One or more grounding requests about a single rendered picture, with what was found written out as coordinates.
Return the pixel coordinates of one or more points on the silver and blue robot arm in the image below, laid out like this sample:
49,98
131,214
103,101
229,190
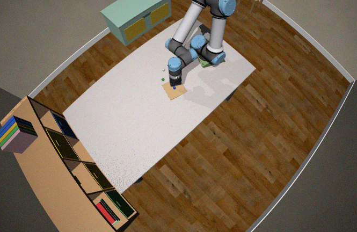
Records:
220,11

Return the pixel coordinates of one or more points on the tan flat mat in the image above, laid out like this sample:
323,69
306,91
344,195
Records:
173,93

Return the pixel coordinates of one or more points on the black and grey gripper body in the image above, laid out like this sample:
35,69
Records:
175,80

